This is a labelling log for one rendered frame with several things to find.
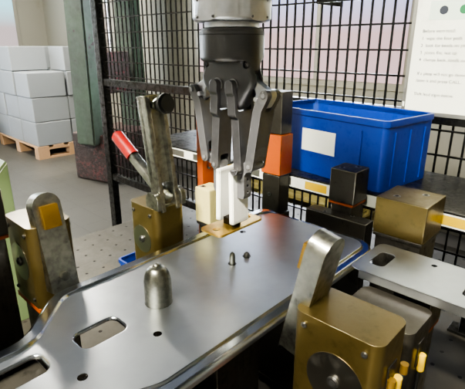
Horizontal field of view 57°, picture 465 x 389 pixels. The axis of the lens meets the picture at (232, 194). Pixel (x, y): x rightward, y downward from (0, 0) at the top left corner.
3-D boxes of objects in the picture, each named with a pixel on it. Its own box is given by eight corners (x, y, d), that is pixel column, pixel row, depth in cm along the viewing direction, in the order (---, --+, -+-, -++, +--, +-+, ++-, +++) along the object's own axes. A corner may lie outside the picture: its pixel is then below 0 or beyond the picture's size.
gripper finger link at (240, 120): (245, 79, 52) (254, 78, 51) (251, 169, 55) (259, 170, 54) (222, 80, 49) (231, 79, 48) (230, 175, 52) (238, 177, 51)
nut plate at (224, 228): (220, 238, 53) (220, 229, 53) (199, 230, 55) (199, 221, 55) (263, 219, 59) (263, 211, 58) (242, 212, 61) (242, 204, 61)
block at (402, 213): (396, 403, 74) (428, 208, 62) (354, 380, 79) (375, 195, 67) (415, 378, 80) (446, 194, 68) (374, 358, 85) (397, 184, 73)
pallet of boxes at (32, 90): (107, 147, 564) (97, 45, 523) (39, 160, 505) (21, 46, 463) (63, 134, 649) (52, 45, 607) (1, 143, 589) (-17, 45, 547)
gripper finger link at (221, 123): (217, 79, 50) (209, 78, 51) (213, 170, 54) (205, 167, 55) (240, 78, 52) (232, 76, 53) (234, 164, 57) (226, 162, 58)
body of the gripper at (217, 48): (182, 25, 49) (185, 107, 52) (237, 23, 44) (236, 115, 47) (227, 28, 54) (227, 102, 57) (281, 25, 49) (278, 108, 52)
